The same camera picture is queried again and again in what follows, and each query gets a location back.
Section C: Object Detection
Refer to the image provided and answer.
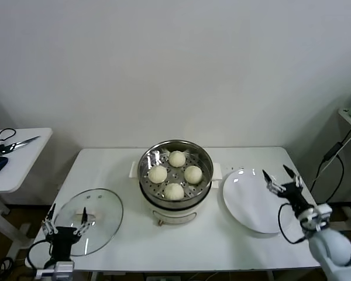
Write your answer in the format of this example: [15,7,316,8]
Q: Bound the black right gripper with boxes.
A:
[261,165,313,217]

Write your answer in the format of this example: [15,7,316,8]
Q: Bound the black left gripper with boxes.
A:
[41,203,90,263]

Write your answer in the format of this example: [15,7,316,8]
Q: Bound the glass lid with cream handle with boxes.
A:
[53,188,125,257]

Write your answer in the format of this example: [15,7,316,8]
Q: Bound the white steamed baozi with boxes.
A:
[183,165,204,184]
[163,183,185,201]
[168,150,187,168]
[147,166,168,184]

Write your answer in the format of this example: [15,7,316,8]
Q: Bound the stainless steel steamer basket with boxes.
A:
[129,140,223,203]

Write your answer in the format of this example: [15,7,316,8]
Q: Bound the white round plate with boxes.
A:
[222,168,296,234]

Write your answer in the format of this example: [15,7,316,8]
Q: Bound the white side table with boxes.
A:
[0,127,54,252]

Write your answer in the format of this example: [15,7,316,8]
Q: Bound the white shelf table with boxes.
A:
[338,107,351,232]

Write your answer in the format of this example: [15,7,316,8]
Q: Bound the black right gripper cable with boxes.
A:
[277,203,308,244]

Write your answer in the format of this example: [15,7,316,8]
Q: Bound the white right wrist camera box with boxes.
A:
[298,203,333,234]

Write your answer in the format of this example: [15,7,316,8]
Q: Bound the black power adapter cable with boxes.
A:
[309,124,351,203]

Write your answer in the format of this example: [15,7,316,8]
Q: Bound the scissors with dark handle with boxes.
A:
[0,135,41,156]

